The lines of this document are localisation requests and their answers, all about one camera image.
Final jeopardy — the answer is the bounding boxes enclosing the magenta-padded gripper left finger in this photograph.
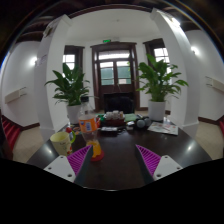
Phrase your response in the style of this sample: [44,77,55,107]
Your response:
[43,144,94,187]

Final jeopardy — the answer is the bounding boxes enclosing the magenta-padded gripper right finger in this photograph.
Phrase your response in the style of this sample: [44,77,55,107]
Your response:
[134,143,184,186]

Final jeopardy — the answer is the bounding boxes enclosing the orange drink bottle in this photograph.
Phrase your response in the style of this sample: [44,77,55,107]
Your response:
[77,95,103,159]

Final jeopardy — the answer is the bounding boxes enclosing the pale yellow mug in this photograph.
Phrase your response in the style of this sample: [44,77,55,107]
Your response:
[49,126,77,157]

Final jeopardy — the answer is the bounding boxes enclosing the printed paper leaflet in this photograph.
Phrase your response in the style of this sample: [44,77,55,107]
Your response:
[147,121,179,137]

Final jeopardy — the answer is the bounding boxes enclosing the grey round headphones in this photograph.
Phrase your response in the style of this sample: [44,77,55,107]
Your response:
[134,116,153,129]

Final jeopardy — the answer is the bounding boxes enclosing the flat black device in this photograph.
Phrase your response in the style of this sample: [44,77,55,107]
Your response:
[100,126,118,136]

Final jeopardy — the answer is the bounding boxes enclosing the green packet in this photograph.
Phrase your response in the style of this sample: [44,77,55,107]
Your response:
[123,113,138,123]

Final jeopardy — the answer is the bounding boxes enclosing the brown box with white cups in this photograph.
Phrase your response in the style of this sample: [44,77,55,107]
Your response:
[104,109,126,127]

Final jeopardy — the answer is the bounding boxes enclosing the black chair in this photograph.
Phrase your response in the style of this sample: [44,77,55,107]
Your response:
[103,92,136,115]

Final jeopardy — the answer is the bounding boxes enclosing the red carpeted staircase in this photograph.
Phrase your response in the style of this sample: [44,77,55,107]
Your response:
[1,114,22,151]

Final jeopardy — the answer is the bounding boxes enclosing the potted plant in white pot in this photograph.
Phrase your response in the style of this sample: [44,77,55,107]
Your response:
[135,53,189,122]
[44,62,93,125]

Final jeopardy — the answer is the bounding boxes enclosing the dark framed window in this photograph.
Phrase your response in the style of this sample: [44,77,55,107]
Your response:
[143,38,171,68]
[62,45,85,79]

